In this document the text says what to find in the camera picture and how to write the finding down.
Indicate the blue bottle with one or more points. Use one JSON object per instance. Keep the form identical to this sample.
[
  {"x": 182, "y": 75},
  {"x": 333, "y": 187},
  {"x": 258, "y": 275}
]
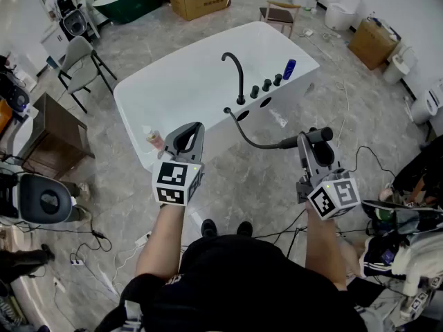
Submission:
[{"x": 289, "y": 69}]

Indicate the white bathtub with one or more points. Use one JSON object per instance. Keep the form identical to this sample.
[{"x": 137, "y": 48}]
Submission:
[{"x": 194, "y": 81}]

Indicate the closed cardboard box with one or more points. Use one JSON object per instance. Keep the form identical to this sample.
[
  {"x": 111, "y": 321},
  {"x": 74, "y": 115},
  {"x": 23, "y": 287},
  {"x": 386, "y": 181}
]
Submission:
[{"x": 372, "y": 43}]

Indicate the grey chair black legs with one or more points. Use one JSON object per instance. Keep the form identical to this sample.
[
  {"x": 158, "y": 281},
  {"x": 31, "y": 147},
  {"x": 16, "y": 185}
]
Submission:
[{"x": 78, "y": 52}]

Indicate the person's right forearm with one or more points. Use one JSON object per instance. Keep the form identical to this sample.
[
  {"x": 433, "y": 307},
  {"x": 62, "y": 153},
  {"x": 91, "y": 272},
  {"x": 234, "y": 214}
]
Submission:
[{"x": 322, "y": 247}]

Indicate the white toilet with black lid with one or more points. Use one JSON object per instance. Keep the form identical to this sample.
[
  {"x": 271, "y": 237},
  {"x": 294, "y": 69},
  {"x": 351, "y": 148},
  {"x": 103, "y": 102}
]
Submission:
[{"x": 41, "y": 199}]

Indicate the white round toilet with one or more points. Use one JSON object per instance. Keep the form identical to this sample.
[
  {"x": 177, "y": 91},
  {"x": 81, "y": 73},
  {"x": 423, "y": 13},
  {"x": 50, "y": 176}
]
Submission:
[{"x": 341, "y": 14}]

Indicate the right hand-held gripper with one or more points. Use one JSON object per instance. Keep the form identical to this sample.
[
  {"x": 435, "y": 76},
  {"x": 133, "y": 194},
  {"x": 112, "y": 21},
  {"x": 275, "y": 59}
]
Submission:
[{"x": 332, "y": 195}]

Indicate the black faucet knob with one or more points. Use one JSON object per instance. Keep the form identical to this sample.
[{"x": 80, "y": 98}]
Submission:
[
  {"x": 254, "y": 92},
  {"x": 266, "y": 85},
  {"x": 278, "y": 79}
]

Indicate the wooden chair brown seat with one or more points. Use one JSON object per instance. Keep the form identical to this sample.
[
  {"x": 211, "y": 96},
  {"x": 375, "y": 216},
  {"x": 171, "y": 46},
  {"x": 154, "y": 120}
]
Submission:
[{"x": 277, "y": 15}]

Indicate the person's right black shoe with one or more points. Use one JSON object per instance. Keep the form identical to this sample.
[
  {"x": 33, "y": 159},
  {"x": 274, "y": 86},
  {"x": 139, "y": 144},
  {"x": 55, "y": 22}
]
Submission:
[{"x": 244, "y": 228}]

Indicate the white toilet with grey bowl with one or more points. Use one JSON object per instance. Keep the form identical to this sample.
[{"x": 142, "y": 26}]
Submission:
[{"x": 74, "y": 24}]

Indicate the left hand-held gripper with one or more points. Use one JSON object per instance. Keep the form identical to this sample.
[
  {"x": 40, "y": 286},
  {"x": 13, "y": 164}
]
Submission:
[{"x": 173, "y": 176}]

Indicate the black curved faucet spout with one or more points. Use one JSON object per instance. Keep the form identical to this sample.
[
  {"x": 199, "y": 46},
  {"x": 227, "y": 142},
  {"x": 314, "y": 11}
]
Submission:
[{"x": 239, "y": 78}]

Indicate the brown wooden table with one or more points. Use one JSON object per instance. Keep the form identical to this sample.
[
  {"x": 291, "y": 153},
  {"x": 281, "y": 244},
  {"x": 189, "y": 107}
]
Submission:
[{"x": 59, "y": 130}]

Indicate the white cabinet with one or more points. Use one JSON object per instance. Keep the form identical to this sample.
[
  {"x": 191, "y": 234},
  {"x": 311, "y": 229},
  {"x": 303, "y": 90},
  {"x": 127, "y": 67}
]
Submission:
[{"x": 53, "y": 41}]

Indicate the person's black shoe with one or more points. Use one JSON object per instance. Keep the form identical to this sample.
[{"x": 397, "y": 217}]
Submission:
[
  {"x": 244, "y": 228},
  {"x": 209, "y": 227}
]

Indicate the white power strip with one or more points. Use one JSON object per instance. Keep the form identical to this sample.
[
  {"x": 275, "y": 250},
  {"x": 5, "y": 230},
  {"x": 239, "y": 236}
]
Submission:
[{"x": 142, "y": 239}]

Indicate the person's left forearm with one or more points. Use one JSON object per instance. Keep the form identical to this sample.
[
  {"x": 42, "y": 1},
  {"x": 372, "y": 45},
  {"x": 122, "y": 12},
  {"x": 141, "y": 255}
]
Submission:
[{"x": 162, "y": 240}]

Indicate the person's black clothed body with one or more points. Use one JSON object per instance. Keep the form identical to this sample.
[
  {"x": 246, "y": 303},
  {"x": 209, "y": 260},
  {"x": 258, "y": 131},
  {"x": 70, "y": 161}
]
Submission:
[{"x": 235, "y": 282}]

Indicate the dark green tub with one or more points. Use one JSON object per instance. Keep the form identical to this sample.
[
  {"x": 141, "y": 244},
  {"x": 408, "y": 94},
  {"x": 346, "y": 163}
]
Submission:
[{"x": 131, "y": 3}]

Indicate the person's left black shoe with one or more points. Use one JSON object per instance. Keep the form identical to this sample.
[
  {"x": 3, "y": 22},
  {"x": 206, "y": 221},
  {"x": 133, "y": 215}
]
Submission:
[{"x": 209, "y": 227}]

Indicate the pink pump bottle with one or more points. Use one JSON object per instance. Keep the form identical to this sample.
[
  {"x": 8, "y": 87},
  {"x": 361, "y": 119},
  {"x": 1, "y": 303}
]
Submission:
[{"x": 155, "y": 139}]

